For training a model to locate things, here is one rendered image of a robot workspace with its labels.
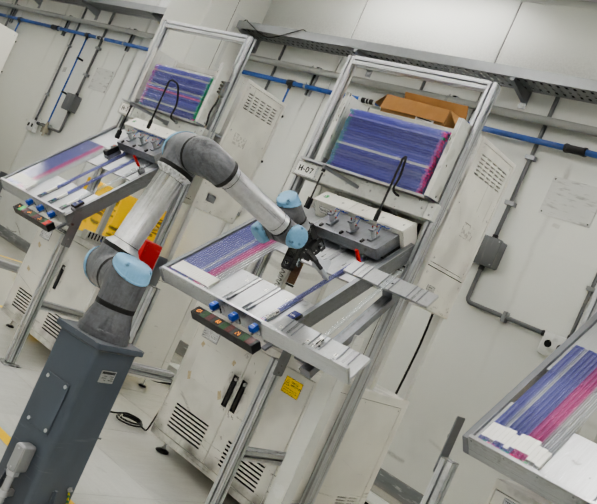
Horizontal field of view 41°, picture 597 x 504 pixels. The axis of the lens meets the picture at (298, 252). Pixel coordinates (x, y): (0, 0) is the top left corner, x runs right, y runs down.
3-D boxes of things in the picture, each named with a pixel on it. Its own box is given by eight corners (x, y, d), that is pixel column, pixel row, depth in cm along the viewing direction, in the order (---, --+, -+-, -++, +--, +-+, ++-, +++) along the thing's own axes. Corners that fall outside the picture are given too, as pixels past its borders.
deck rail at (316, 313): (280, 347, 269) (277, 333, 266) (276, 345, 270) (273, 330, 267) (415, 258, 308) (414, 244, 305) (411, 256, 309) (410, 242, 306)
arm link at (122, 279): (106, 303, 216) (126, 257, 216) (88, 289, 227) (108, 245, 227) (143, 315, 223) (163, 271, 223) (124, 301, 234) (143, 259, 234)
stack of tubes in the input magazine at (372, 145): (419, 193, 303) (448, 129, 303) (324, 163, 337) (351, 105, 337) (435, 204, 312) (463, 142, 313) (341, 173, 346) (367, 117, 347)
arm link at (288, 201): (268, 199, 264) (287, 185, 267) (279, 224, 271) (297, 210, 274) (283, 207, 259) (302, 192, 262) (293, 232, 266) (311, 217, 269)
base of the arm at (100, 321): (100, 342, 214) (115, 308, 214) (65, 320, 222) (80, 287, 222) (137, 349, 226) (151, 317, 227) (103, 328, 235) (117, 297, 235)
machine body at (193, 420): (250, 532, 289) (320, 376, 289) (143, 443, 335) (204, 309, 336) (349, 535, 337) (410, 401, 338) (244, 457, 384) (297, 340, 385)
